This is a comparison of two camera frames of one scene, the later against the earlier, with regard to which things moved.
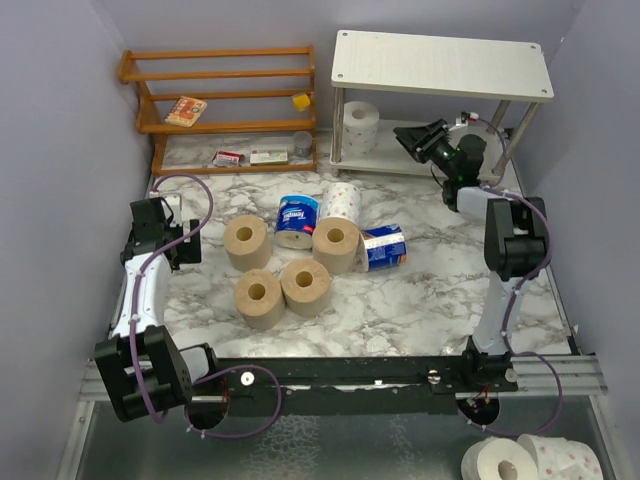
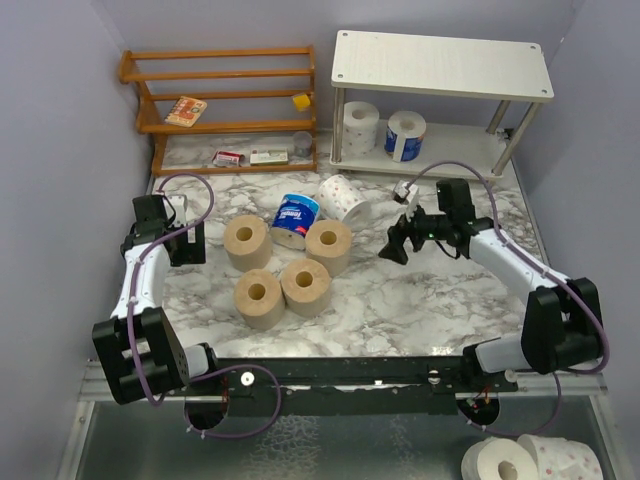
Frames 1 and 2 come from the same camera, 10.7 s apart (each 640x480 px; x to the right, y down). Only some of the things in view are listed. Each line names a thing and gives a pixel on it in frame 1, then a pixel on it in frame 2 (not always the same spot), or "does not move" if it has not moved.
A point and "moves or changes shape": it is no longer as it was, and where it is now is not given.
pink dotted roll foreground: (562, 459) does not move
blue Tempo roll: (297, 217) moves or changes shape
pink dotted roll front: (360, 128) does not move
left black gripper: (191, 251) does not move
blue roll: (382, 247) to (404, 135)
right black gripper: (419, 141) to (397, 236)
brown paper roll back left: (247, 241) does not move
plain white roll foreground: (497, 458) does not move
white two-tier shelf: (504, 72) does not move
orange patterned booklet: (185, 111) does not move
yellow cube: (301, 102) does not move
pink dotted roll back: (341, 200) moves or changes shape
